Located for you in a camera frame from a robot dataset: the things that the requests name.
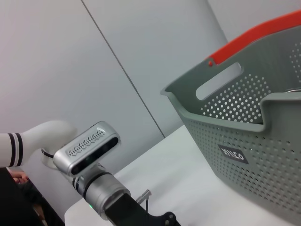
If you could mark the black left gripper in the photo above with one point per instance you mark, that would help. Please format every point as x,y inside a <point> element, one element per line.
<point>131,214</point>

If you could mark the grey perforated storage bin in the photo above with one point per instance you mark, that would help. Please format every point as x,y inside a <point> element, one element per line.
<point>235,146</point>

